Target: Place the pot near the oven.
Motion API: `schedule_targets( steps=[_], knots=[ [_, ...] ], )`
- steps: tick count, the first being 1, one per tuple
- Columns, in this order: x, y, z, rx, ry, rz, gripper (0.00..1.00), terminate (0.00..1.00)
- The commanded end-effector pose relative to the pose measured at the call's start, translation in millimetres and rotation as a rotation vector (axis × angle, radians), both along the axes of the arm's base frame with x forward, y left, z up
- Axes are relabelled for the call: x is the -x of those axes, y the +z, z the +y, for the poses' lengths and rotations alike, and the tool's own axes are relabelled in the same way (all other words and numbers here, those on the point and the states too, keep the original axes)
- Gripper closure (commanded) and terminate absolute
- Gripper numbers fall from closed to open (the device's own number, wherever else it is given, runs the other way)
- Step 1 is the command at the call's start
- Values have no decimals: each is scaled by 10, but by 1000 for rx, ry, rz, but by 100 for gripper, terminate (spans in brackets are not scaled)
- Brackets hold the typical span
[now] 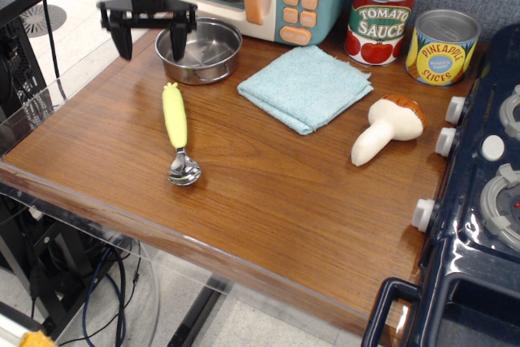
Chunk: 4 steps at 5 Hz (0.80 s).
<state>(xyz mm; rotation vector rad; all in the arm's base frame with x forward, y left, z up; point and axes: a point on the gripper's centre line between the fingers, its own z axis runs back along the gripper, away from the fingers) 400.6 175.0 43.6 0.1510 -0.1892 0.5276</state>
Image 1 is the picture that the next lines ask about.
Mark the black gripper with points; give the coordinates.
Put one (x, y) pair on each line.
(119, 16)

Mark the stainless steel pot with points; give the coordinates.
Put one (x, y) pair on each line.
(210, 55)

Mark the spoon with yellow handle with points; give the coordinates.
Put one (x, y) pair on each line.
(183, 170)

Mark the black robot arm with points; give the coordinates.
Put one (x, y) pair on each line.
(119, 17)

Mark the round floor drain grate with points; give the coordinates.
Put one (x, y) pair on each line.
(34, 20)

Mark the light blue folded cloth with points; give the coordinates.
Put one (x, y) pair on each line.
(306, 88)

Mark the tomato sauce can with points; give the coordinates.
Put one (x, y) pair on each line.
(376, 30)

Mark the plush toy mushroom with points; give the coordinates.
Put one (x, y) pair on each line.
(393, 117)

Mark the pineapple slices can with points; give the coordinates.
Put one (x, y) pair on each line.
(442, 45)

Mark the dark blue toy stove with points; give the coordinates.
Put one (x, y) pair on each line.
(468, 291)

